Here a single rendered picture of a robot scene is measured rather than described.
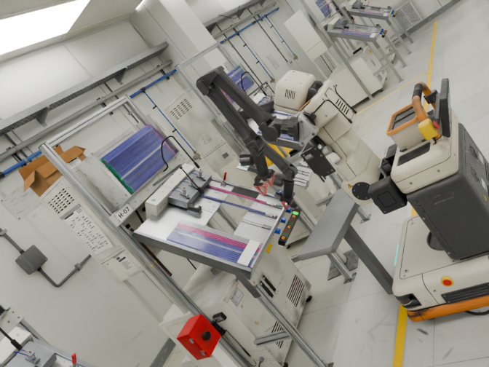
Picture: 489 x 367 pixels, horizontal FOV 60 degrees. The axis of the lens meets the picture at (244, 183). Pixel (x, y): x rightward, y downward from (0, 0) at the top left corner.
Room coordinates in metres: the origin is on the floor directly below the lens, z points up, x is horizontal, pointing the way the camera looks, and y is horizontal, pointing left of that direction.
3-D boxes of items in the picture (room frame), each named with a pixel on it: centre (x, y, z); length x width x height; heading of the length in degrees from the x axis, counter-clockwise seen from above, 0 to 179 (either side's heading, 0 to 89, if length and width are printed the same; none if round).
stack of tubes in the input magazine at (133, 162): (2.72, 0.43, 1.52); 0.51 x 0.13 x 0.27; 142
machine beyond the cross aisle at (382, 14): (7.85, -3.38, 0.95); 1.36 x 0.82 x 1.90; 52
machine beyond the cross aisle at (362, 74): (6.72, -2.48, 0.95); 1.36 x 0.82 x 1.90; 52
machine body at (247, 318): (2.75, 0.56, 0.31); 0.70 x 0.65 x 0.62; 142
